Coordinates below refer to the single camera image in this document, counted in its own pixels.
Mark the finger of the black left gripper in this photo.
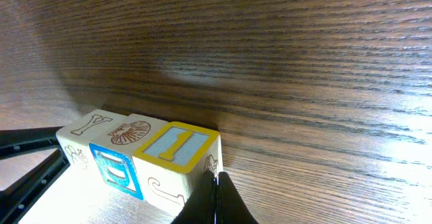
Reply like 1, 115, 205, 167
1, 149, 70, 224
1, 127, 64, 160

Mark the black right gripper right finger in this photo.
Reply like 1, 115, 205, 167
216, 172, 258, 224

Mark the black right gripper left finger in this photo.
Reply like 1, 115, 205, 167
171, 171, 215, 224

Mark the yellow number 1 block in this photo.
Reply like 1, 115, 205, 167
132, 121, 223, 216

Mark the blue letter D block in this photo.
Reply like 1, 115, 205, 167
89, 114, 168, 200

